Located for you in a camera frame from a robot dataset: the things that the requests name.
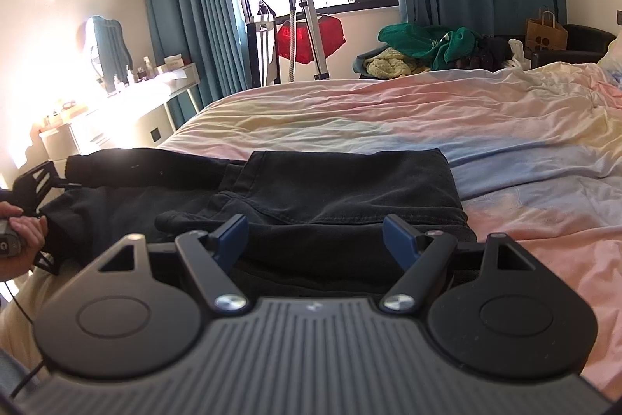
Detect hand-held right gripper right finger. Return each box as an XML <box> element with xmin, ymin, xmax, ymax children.
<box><xmin>379</xmin><ymin>213</ymin><xmax>533</xmax><ymax>315</ymax></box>

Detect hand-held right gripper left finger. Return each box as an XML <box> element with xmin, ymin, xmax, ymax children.
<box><xmin>97</xmin><ymin>215</ymin><xmax>250</xmax><ymax>316</ymax></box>

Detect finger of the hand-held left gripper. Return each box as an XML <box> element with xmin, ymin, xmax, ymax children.
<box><xmin>12</xmin><ymin>159</ymin><xmax>81</xmax><ymax>216</ymax></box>
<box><xmin>34</xmin><ymin>250</ymin><xmax>62</xmax><ymax>276</ymax></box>

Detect black pants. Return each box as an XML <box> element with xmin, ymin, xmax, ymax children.
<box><xmin>39</xmin><ymin>147</ymin><xmax>478</xmax><ymax>290</ymax></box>

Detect dark clothes pile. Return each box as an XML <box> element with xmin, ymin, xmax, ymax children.
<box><xmin>457</xmin><ymin>33</ymin><xmax>511</xmax><ymax>70</ymax></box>

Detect person's left hand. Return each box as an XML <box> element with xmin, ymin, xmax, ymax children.
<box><xmin>0</xmin><ymin>201</ymin><xmax>50</xmax><ymax>282</ymax></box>

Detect person's beige trousers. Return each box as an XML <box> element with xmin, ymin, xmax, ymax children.
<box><xmin>0</xmin><ymin>270</ymin><xmax>55</xmax><ymax>378</ymax></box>

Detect white desk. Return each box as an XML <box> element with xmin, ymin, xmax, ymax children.
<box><xmin>39</xmin><ymin>62</ymin><xmax>203</xmax><ymax>163</ymax></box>

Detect bed with pastel sheet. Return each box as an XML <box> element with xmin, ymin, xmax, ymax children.
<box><xmin>155</xmin><ymin>50</ymin><xmax>622</xmax><ymax>401</ymax></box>

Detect wavy framed mirror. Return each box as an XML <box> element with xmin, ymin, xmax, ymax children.
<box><xmin>80</xmin><ymin>15</ymin><xmax>135</xmax><ymax>83</ymax></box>

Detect yellow knit garment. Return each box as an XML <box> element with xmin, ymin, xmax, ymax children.
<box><xmin>364</xmin><ymin>47</ymin><xmax>431</xmax><ymax>79</ymax></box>

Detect grey laundry basket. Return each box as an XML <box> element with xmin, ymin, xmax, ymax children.
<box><xmin>353</xmin><ymin>50</ymin><xmax>384</xmax><ymax>78</ymax></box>

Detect white side table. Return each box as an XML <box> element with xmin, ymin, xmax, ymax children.
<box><xmin>245</xmin><ymin>0</ymin><xmax>283</xmax><ymax>88</ymax></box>

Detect green garment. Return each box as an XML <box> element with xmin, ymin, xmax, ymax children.
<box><xmin>378</xmin><ymin>22</ymin><xmax>479</xmax><ymax>72</ymax></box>

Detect red garment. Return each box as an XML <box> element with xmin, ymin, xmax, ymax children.
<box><xmin>276</xmin><ymin>14</ymin><xmax>347</xmax><ymax>66</ymax></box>

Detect white cloth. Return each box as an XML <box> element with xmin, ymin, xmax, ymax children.
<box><xmin>503</xmin><ymin>38</ymin><xmax>533</xmax><ymax>70</ymax></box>

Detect wide teal curtain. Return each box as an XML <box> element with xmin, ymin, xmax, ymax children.
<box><xmin>136</xmin><ymin>0</ymin><xmax>248</xmax><ymax>129</ymax></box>

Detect brown paper bag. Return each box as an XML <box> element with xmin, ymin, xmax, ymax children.
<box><xmin>525</xmin><ymin>5</ymin><xmax>568</xmax><ymax>52</ymax></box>

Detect black armchair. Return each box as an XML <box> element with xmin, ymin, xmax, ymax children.
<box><xmin>529</xmin><ymin>23</ymin><xmax>617</xmax><ymax>68</ymax></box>

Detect pastel pillow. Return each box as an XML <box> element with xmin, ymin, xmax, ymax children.
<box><xmin>597</xmin><ymin>37</ymin><xmax>622</xmax><ymax>91</ymax></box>

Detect black cable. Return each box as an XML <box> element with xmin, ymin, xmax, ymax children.
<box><xmin>0</xmin><ymin>280</ymin><xmax>50</xmax><ymax>399</ymax></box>

